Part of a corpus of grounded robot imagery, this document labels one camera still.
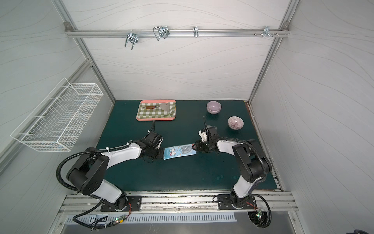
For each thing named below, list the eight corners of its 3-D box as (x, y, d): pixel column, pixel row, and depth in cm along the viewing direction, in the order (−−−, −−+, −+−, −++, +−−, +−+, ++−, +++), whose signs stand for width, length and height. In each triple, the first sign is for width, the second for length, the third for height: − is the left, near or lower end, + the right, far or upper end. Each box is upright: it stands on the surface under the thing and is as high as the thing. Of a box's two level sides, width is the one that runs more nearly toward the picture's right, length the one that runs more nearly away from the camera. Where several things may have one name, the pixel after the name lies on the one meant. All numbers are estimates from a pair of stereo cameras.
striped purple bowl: (228, 130, 104) (230, 127, 101) (226, 119, 111) (227, 116, 107) (243, 130, 104) (245, 127, 101) (240, 120, 111) (241, 116, 107)
